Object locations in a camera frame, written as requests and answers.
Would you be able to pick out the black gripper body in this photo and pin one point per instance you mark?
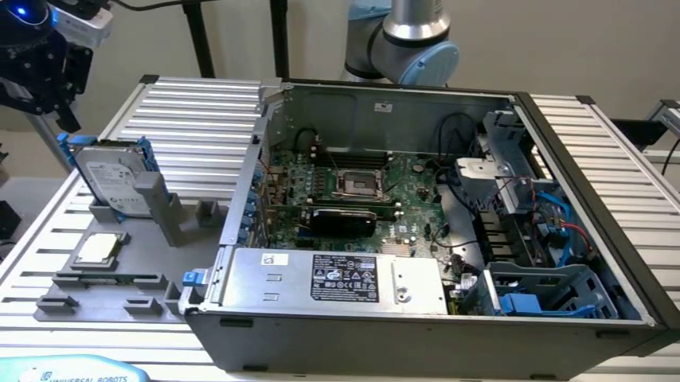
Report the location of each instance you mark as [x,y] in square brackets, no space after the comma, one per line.
[30,40]

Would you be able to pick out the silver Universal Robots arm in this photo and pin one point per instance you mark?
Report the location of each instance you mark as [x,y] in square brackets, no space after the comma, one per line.
[410,24]

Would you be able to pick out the blue disk caddy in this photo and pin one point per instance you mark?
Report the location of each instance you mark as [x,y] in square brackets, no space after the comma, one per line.
[521,304]

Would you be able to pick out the grey plastic disk bay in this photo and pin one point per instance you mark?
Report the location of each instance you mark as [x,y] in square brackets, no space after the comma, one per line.
[558,286]

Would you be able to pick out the black stand pole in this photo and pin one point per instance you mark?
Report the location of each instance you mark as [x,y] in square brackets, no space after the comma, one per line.
[200,36]
[279,36]

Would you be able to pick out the small black box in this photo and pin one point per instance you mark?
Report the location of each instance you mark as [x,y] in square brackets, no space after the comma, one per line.
[9,219]

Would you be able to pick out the silver CPU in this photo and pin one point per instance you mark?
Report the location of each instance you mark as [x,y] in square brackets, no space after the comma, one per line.
[100,248]

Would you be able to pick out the grey parts rack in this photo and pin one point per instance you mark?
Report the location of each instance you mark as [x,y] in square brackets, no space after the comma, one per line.
[144,254]

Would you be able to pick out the green RAM stick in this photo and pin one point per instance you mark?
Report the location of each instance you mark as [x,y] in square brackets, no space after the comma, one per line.
[109,281]

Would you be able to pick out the blue case latch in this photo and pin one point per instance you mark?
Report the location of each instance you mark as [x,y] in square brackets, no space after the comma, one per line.
[195,278]

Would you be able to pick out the CPU socket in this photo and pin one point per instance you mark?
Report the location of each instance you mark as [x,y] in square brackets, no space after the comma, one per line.
[359,185]

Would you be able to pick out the black graphics card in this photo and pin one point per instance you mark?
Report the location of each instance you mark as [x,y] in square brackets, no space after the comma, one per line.
[343,221]

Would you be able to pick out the grey power supply unit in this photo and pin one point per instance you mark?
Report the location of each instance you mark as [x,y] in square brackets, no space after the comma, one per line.
[297,282]

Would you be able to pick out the blue teach pendant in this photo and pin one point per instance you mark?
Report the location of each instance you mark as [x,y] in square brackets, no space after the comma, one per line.
[80,370]

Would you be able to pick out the green motherboard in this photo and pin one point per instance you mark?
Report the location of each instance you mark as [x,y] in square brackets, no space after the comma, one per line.
[410,207]

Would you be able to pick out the metal drive cage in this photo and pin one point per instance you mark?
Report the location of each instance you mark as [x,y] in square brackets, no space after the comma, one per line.
[506,167]

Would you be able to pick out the open black PC case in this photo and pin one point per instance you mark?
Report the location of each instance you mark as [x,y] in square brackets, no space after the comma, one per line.
[372,342]

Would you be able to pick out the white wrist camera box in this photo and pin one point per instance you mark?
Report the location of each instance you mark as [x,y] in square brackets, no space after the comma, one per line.
[85,24]

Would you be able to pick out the silver disk with blue frame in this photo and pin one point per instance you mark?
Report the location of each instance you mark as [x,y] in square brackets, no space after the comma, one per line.
[109,175]

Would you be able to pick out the black box on rail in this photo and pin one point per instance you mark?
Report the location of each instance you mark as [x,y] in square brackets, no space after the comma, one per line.
[635,131]

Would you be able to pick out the aluminium profile rail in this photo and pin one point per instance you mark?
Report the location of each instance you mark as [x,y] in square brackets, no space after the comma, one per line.
[665,115]

